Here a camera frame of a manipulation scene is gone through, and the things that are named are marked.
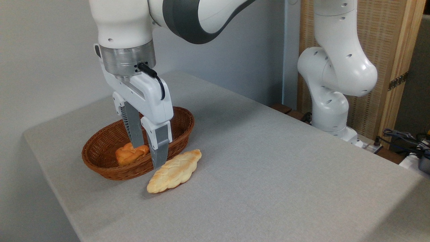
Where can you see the brown wicker basket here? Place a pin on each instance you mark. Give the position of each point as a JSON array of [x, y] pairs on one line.
[[100, 161]]

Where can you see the long pale braided bread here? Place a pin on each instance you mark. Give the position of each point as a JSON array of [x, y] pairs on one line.
[[174, 173]]

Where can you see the wooden rattan folding screen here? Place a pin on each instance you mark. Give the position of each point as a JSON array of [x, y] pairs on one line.
[[379, 33]]

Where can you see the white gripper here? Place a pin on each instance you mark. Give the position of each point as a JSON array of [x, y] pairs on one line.
[[151, 97]]

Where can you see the small orange bread roll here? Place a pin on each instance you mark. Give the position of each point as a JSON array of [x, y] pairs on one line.
[[126, 156]]

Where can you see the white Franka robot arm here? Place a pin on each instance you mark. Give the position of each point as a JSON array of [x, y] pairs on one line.
[[336, 67]]

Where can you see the metal screen hinge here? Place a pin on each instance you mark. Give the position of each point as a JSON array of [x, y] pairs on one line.
[[398, 81]]

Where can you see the grey tablecloth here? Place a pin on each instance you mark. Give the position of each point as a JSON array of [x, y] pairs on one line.
[[268, 185]]

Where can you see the brown wooden base board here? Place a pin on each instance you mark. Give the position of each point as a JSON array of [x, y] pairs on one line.
[[289, 112]]

